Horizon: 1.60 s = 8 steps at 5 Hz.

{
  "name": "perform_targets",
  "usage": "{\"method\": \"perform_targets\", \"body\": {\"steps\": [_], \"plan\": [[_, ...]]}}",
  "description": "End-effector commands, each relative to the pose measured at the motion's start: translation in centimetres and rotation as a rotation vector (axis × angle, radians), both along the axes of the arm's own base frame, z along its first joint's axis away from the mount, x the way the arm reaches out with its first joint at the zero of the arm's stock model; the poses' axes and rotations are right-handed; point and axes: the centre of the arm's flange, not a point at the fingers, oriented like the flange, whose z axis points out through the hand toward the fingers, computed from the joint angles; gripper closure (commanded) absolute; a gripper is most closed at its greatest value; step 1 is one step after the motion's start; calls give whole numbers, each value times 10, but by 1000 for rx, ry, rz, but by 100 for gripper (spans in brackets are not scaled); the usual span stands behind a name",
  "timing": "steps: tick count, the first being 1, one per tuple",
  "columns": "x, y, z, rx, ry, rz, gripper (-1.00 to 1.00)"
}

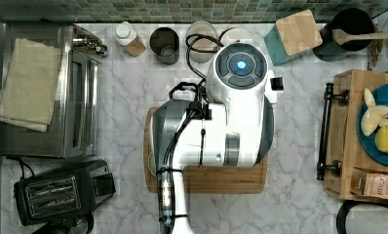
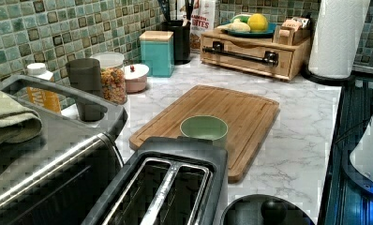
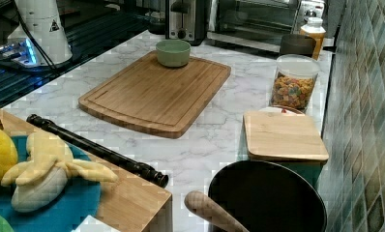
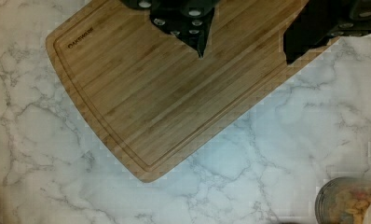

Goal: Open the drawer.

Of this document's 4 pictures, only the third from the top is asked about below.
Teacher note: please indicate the silver toaster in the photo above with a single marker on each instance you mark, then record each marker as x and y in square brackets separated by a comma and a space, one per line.
[186, 20]

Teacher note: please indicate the white plate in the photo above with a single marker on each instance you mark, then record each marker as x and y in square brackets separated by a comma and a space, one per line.
[281, 109]

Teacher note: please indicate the plush peeled banana toy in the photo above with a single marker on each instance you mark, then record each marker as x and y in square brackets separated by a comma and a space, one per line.
[50, 166]

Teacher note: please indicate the black pan with wooden handle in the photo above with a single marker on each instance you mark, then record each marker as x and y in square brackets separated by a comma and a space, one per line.
[259, 196]

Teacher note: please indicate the large bamboo cutting board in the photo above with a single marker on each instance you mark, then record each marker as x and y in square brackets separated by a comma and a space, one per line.
[151, 98]

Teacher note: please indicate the toaster oven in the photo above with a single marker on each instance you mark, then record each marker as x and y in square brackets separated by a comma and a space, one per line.
[260, 24]

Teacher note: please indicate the dark brown mug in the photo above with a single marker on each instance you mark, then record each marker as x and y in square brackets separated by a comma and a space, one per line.
[297, 44]

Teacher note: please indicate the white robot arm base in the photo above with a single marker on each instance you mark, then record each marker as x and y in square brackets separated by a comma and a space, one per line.
[39, 40]

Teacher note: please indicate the black drawer handle bar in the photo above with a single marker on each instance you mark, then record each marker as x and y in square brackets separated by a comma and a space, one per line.
[139, 169]

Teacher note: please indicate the teal container with wooden lid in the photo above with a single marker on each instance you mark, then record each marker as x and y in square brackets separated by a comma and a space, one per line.
[289, 139]

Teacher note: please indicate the clear cereal jar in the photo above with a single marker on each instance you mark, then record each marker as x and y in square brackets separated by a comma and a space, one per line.
[294, 81]

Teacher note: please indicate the green ceramic bowl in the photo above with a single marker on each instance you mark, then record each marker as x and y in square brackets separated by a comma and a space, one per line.
[173, 53]

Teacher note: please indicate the orange bottle with white cap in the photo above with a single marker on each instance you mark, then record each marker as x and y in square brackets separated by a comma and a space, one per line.
[313, 28]

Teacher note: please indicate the teal round plate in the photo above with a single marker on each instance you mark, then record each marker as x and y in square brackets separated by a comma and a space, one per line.
[53, 203]

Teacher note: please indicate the white paper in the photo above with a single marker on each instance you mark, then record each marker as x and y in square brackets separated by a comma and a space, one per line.
[91, 224]

